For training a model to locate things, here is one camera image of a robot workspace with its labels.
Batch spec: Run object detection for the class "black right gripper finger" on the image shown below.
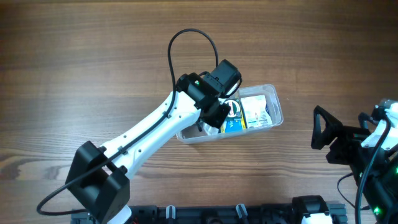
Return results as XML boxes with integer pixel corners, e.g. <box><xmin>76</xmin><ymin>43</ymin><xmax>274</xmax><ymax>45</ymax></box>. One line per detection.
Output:
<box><xmin>311</xmin><ymin>105</ymin><xmax>343</xmax><ymax>150</ymax></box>
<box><xmin>358</xmin><ymin>112</ymin><xmax>373</xmax><ymax>129</ymax></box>

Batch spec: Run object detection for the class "white lotion bottle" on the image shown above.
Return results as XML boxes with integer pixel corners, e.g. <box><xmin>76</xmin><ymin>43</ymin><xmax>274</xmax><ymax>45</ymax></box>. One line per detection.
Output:
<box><xmin>203</xmin><ymin>123</ymin><xmax>220</xmax><ymax>136</ymax></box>

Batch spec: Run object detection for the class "blue yellow cough drops bag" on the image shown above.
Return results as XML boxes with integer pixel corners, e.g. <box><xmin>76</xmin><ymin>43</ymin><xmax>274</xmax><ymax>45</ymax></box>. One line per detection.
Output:
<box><xmin>221</xmin><ymin>119</ymin><xmax>246</xmax><ymax>133</ymax></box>

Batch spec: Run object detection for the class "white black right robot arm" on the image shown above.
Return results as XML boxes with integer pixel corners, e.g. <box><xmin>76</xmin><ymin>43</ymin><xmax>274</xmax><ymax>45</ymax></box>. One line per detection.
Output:
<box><xmin>311</xmin><ymin>99</ymin><xmax>397</xmax><ymax>223</ymax></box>

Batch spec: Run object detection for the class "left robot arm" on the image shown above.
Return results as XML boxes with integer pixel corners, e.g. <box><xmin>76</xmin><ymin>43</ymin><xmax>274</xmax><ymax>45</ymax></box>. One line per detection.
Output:
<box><xmin>66</xmin><ymin>60</ymin><xmax>242</xmax><ymax>223</ymax></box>

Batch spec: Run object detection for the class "clear plastic container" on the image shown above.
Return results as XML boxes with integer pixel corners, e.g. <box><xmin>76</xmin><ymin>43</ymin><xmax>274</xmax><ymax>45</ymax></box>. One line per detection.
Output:
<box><xmin>177</xmin><ymin>84</ymin><xmax>284</xmax><ymax>144</ymax></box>

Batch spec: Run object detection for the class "black right camera cable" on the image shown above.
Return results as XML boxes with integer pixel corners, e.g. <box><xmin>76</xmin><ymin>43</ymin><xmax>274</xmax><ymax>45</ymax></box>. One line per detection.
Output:
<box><xmin>336</xmin><ymin>118</ymin><xmax>392</xmax><ymax>224</ymax></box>

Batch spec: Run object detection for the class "black camera cable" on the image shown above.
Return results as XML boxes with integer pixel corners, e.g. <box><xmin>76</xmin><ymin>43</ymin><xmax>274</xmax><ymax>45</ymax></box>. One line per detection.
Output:
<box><xmin>336</xmin><ymin>118</ymin><xmax>392</xmax><ymax>224</ymax></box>
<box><xmin>36</xmin><ymin>28</ymin><xmax>220</xmax><ymax>217</ymax></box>

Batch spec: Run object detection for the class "black left camera cable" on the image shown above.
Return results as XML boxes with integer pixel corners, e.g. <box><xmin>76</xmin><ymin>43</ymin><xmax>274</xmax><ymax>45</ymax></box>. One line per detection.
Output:
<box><xmin>36</xmin><ymin>28</ymin><xmax>220</xmax><ymax>217</ymax></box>

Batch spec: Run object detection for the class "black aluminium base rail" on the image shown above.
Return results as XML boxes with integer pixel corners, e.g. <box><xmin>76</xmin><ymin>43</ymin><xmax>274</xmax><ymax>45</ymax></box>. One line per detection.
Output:
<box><xmin>70</xmin><ymin>202</ymin><xmax>348</xmax><ymax>224</ymax></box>

